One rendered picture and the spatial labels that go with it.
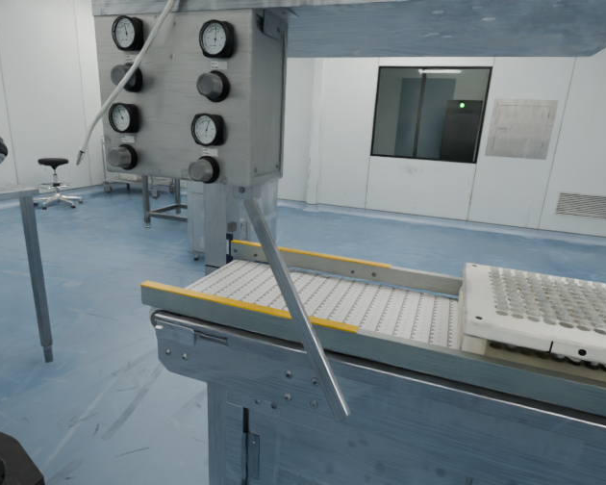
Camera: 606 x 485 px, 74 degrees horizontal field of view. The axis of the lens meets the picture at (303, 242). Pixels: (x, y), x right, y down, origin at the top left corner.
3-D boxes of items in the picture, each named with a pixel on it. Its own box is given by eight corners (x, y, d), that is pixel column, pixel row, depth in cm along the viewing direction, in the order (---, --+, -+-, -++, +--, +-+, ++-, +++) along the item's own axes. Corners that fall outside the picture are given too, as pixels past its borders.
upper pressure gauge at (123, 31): (112, 50, 48) (109, 14, 47) (120, 52, 50) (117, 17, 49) (137, 49, 47) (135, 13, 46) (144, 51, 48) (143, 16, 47)
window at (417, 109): (369, 155, 564) (378, 65, 531) (370, 155, 565) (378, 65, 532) (476, 164, 520) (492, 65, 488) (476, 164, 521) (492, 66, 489)
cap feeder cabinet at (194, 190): (187, 261, 362) (184, 175, 341) (219, 244, 414) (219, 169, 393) (249, 272, 343) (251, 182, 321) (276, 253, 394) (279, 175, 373)
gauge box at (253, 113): (104, 171, 55) (90, 7, 49) (157, 165, 64) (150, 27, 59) (248, 188, 48) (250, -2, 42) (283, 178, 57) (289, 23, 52)
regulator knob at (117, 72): (107, 89, 49) (104, 50, 48) (121, 91, 51) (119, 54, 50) (129, 90, 48) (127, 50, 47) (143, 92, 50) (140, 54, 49)
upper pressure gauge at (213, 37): (198, 57, 45) (197, 19, 44) (205, 59, 46) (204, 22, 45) (227, 57, 43) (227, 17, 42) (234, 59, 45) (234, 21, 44)
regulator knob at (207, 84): (191, 100, 45) (190, 58, 44) (204, 101, 47) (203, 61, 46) (217, 101, 44) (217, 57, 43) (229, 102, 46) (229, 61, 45)
